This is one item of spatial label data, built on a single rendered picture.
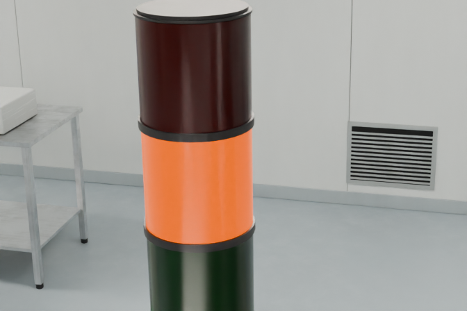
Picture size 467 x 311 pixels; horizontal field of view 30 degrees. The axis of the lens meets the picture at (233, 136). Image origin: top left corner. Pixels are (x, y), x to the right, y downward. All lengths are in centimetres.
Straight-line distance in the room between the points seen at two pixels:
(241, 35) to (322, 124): 565
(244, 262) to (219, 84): 9
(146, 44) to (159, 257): 10
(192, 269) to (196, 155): 5
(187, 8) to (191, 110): 4
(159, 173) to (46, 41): 614
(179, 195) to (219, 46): 7
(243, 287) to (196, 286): 2
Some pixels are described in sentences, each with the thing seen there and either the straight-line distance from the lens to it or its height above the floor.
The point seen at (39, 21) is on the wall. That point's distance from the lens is 650.
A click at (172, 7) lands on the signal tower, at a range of 37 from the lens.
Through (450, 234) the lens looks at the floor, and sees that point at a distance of 582.
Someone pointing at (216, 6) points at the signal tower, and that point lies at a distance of 37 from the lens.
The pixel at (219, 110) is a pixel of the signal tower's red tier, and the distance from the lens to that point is 36.
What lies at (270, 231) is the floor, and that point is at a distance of 574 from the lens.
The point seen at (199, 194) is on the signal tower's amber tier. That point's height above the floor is 227.
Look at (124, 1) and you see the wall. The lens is 619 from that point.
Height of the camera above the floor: 241
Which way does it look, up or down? 19 degrees down
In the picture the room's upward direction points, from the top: 1 degrees counter-clockwise
